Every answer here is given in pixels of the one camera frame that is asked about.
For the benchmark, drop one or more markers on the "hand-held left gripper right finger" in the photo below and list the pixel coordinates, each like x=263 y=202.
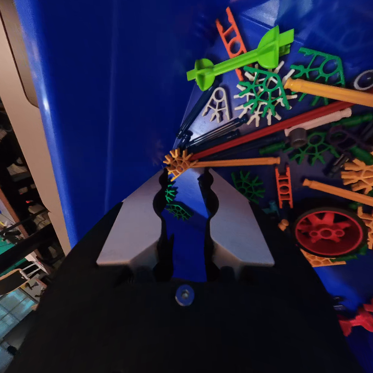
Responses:
x=239 y=233

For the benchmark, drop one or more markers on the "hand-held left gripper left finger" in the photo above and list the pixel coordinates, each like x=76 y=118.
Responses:
x=131 y=233

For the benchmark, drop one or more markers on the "orange half circle connector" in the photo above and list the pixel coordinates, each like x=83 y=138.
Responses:
x=177 y=163

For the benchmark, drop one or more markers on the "blue storage bin with tag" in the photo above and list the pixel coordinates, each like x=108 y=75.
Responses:
x=102 y=116

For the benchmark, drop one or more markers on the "small tan toy spacer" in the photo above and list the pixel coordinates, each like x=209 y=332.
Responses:
x=284 y=224

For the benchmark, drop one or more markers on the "green fan connector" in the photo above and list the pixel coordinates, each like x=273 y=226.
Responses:
x=247 y=186
x=179 y=209
x=262 y=96
x=314 y=145
x=320 y=54
x=170 y=193

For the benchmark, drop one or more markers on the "orange ladder toy piece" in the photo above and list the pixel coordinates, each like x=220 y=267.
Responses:
x=277 y=186
x=224 y=43

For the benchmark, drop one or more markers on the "orange toy rod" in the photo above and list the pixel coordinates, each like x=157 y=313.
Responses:
x=239 y=162
x=335 y=190

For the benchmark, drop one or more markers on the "orange lattice toy piece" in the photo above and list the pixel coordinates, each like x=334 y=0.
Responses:
x=320 y=260

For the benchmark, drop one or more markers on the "red wheel black tyre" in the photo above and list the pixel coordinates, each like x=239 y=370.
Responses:
x=329 y=233

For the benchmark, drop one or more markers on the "dark green toy rod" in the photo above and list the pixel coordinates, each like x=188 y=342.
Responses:
x=271 y=148
x=358 y=119

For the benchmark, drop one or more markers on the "bundle of dark blue rods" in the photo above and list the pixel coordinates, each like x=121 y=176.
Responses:
x=209 y=137

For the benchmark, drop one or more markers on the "long red toy rod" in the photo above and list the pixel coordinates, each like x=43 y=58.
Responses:
x=262 y=129

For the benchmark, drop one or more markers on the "grey toy spacer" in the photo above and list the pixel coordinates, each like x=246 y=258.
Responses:
x=297 y=138

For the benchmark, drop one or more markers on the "white snowflake connector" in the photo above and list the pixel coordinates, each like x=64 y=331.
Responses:
x=256 y=116

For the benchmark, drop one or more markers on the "white wedge connector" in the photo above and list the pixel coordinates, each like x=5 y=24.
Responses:
x=217 y=109

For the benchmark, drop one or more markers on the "orange snowflake connector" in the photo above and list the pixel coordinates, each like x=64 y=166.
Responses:
x=360 y=174
x=367 y=221

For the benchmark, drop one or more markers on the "white toy rod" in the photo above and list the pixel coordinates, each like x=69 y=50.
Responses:
x=320 y=121

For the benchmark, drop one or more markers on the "red toy connector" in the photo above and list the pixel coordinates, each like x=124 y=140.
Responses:
x=358 y=320

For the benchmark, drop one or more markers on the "yellow toy rod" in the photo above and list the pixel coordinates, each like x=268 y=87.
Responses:
x=320 y=89

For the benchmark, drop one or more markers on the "lime green toy axle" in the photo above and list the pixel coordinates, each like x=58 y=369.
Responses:
x=233 y=65

